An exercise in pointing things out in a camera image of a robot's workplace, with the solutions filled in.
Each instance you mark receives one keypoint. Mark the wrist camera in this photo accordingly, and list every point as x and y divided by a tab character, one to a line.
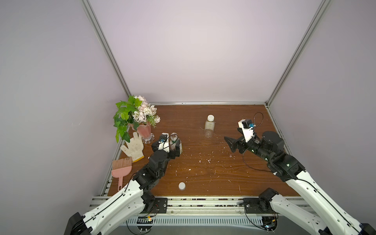
247	129
163	143

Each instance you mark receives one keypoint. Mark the right electronics board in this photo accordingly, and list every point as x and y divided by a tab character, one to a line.
269	224

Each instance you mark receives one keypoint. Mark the pink glass vase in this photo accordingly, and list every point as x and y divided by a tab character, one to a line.
145	132

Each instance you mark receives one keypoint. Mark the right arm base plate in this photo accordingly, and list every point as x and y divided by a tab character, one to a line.
258	205

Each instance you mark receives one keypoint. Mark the white bottle cap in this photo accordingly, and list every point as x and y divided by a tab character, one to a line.
182	186
210	118

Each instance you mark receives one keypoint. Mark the labelled clear plastic bottle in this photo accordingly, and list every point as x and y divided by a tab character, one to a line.
175	144

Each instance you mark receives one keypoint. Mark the artificial flower bouquet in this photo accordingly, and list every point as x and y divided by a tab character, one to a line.
131	113

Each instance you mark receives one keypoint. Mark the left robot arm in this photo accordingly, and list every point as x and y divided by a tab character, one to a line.
131	200

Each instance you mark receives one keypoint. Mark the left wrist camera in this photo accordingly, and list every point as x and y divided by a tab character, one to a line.
163	143

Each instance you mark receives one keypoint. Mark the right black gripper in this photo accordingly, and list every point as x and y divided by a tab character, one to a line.
241	144

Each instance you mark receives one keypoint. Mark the electronics board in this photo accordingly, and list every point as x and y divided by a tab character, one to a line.
269	224
144	224

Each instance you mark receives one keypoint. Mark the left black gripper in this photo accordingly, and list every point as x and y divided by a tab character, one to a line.
176	152

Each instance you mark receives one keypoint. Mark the left electronics board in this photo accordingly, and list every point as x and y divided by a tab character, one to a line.
144	224

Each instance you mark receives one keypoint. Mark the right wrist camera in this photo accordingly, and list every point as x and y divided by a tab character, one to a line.
247	129

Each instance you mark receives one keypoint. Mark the white knitted work glove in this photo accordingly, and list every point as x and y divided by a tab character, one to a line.
134	149

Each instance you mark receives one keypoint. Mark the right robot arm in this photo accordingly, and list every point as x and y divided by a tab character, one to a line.
330	218

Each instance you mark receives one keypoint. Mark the aluminium front rail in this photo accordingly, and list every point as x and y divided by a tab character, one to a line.
226	206

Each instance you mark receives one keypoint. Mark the pink brush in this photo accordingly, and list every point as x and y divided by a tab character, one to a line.
120	169

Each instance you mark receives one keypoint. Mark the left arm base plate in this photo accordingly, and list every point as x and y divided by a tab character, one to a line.
157	205

